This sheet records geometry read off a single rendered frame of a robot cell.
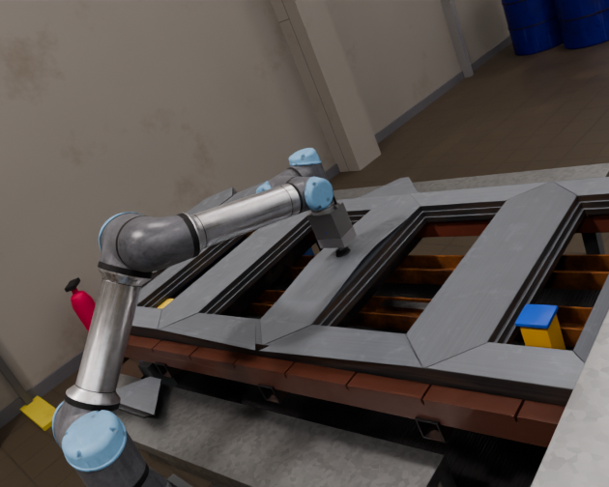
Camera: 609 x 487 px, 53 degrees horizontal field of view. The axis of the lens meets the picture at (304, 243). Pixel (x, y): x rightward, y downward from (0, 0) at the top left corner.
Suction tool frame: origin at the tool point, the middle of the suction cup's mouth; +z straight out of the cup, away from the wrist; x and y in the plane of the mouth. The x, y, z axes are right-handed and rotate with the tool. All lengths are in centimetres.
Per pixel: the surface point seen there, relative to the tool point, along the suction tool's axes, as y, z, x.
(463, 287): -40.5, 0.8, 12.7
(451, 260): -18.0, 16.0, -21.8
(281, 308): 5.7, 0.6, 23.4
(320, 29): 193, -28, -284
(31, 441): 226, 87, 38
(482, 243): -38.0, 0.7, -5.6
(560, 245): -55, 4, -8
